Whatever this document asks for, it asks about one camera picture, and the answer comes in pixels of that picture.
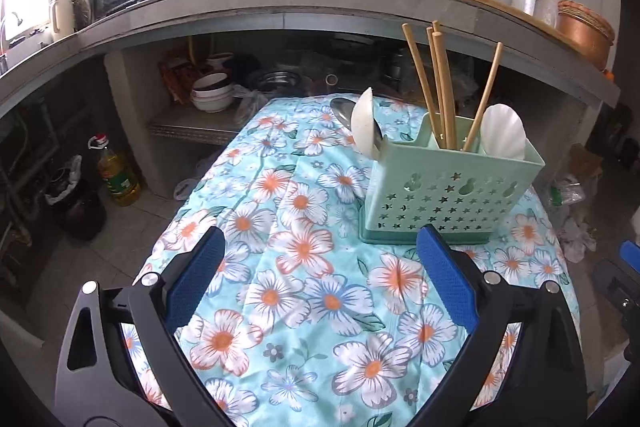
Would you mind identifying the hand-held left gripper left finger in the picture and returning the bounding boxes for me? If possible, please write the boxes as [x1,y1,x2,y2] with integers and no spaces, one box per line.
[54,226,236,427]

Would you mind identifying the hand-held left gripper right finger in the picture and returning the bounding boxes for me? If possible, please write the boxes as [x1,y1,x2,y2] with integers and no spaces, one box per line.
[400,223,588,427]

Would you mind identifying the green plastic utensil holder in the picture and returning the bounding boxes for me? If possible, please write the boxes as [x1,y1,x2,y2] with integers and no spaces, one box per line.
[359,112,546,245]

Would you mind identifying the white ceramic spoon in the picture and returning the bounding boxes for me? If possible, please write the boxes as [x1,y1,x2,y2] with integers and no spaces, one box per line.
[350,87,383,156]
[480,103,527,160]

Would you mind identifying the metal spoon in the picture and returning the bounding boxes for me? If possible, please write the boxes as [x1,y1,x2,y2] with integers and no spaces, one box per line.
[330,97,383,145]

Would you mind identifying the crumpled white plastic bags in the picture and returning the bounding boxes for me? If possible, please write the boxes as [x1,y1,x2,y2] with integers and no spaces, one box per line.
[555,207,598,263]

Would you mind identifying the cardboard box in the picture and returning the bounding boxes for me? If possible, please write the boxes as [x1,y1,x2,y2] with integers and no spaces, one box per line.
[570,144,603,180]

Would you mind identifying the floral turquoise blanket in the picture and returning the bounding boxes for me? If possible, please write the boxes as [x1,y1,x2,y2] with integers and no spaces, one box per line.
[132,94,581,427]

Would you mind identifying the cooking oil bottle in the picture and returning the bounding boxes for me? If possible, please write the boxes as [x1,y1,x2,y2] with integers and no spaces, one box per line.
[89,134,142,206]

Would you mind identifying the black bucket with bag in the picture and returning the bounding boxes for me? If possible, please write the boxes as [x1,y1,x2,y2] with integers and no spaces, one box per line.
[45,154,107,240]

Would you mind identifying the under-counter shelf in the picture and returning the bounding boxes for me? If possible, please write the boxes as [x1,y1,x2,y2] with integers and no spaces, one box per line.
[147,107,241,145]

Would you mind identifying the stack of white bowls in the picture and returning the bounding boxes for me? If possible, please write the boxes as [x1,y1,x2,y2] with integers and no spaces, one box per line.
[190,73,236,114]

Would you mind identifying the clear plastic bag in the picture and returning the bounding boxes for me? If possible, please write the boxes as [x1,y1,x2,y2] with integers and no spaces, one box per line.
[235,89,273,120]

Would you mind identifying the red packet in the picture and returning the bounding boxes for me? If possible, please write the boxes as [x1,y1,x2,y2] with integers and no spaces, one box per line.
[159,57,196,102]

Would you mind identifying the steel basin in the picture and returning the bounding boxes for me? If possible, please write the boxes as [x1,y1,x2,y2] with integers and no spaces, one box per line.
[247,69,301,95]

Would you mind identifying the copper basin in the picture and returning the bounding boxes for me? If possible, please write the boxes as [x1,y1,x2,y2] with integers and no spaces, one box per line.
[556,0,616,72]

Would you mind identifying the brown lidded pan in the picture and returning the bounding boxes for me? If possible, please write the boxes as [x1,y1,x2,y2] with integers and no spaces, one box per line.
[310,74,351,98]

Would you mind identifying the cream pitcher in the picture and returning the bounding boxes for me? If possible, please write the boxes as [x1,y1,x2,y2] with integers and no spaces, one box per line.
[49,0,76,40]

